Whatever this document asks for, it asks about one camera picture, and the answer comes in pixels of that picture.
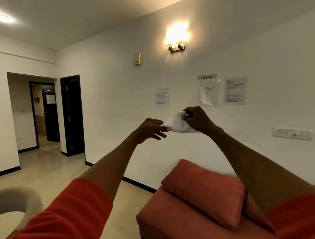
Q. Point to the person's right hand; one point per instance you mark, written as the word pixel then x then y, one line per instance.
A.
pixel 199 120

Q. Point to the person's left hand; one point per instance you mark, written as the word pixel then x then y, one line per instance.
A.
pixel 147 130

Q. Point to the single white napkin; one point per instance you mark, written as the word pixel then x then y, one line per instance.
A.
pixel 176 123

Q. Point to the person's right forearm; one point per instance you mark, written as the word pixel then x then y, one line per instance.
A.
pixel 258 167

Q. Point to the person's left forearm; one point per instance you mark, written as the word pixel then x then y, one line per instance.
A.
pixel 110 167

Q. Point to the paper sheet with figure drawing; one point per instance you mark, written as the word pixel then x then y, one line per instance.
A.
pixel 209 93

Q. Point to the short printed text paper sheet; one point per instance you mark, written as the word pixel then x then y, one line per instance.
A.
pixel 162 98

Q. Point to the grey label sign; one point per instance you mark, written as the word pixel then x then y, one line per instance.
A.
pixel 207 77

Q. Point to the tall printed text paper sheet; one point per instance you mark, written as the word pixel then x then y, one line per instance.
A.
pixel 235 91

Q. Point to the black skirting board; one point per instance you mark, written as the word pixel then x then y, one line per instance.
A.
pixel 137 184

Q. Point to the small red sofa cushion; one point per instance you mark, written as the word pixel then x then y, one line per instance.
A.
pixel 204 192

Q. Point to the red fabric sofa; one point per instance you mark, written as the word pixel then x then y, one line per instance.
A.
pixel 172 219

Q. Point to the black hallway door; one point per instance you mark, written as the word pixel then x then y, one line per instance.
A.
pixel 52 123

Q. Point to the small white door notice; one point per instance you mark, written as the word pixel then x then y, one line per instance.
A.
pixel 51 99

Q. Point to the red sweater sleeve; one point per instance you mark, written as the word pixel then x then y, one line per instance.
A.
pixel 71 211
pixel 292 216

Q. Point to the white curved chair back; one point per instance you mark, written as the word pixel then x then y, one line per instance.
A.
pixel 22 197

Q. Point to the round ceiling light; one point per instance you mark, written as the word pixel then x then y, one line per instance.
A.
pixel 4 18

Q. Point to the beige wall box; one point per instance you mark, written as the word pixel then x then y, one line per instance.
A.
pixel 137 59

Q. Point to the glowing wall lamp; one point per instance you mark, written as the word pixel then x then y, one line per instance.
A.
pixel 176 35

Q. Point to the white wall switch plate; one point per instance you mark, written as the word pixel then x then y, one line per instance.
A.
pixel 292 133

